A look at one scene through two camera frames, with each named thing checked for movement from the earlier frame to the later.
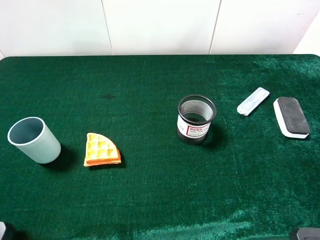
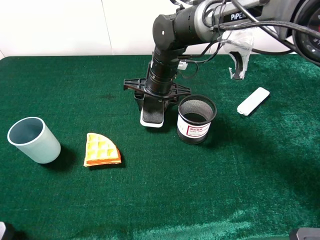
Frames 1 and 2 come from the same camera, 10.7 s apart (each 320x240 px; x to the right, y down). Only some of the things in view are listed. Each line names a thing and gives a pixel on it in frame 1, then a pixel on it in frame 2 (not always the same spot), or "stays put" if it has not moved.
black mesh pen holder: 195,114 stays put
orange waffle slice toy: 100,150 stays put
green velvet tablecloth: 159,147 stays put
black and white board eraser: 291,117 to 152,114
